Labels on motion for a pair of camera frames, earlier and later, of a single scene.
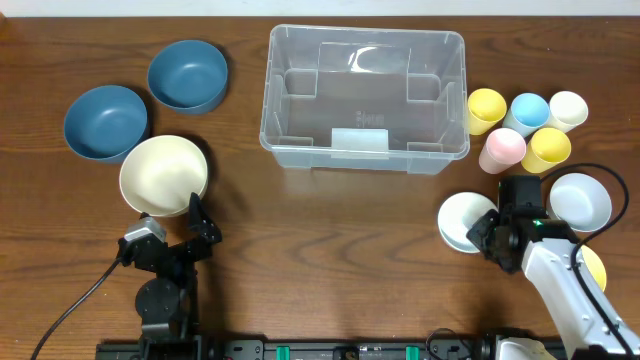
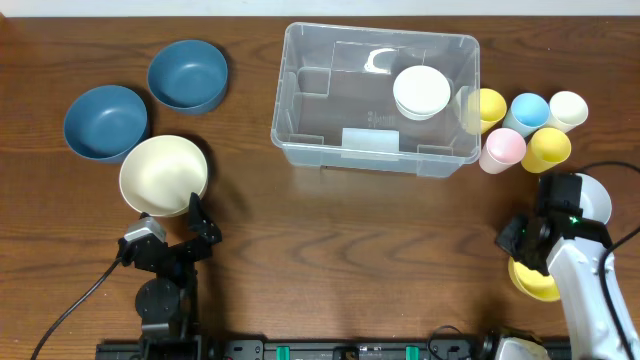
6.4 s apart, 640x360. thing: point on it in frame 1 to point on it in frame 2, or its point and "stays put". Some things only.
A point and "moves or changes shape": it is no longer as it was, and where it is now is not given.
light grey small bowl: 581,201 stays put
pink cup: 503,149 stays put
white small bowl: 458,215 to 420,91
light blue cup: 528,112 stays put
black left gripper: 201,228 stays put
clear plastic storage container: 365,99 moves or changes shape
